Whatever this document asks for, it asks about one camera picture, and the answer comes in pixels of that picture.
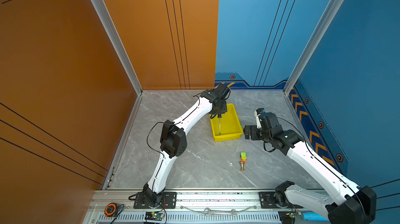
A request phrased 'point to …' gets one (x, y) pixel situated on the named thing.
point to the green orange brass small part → (243, 159)
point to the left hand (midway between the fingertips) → (224, 108)
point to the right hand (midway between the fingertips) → (251, 129)
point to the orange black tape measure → (110, 209)
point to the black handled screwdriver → (220, 116)
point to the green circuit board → (155, 216)
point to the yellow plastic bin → (231, 127)
